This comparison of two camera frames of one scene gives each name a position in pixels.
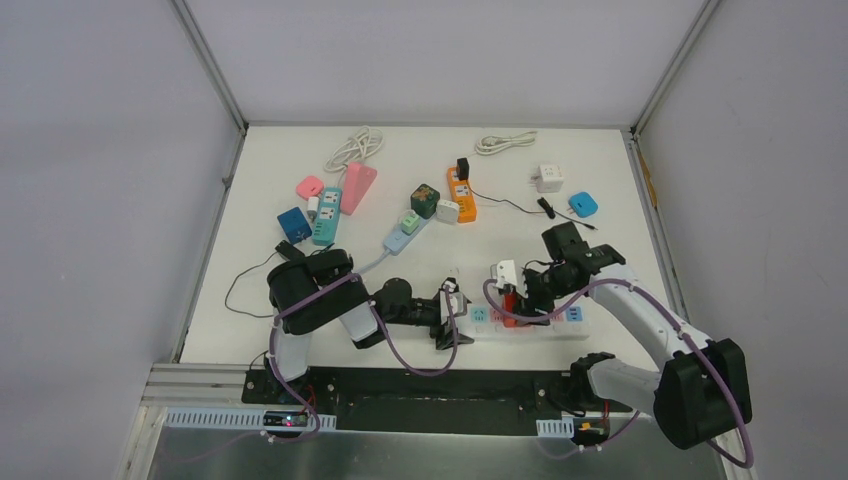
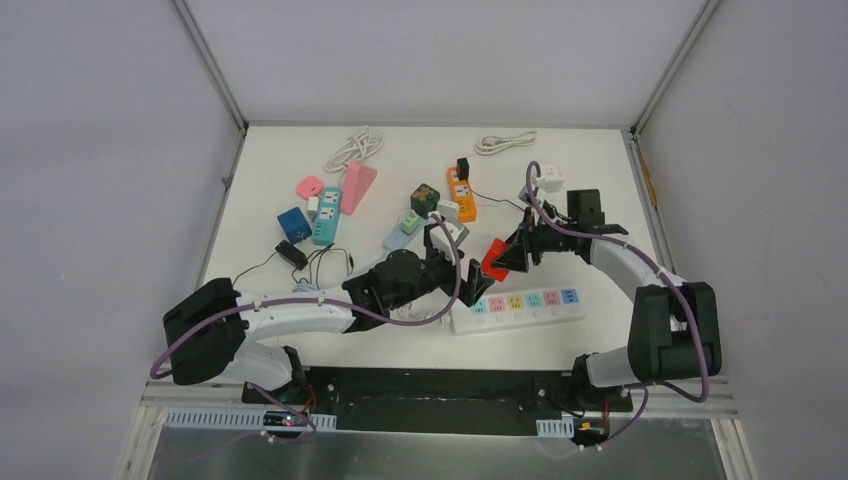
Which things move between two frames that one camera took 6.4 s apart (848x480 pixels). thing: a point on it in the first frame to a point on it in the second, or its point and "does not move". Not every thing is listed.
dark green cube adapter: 424,200 does not move
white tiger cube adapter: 549,179 does not move
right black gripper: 527,304 to 515,255
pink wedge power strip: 357,181 does not move
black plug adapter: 462,168 does not move
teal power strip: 327,218 does not move
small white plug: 313,207 does not move
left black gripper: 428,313 to 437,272
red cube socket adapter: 508,301 to 487,265
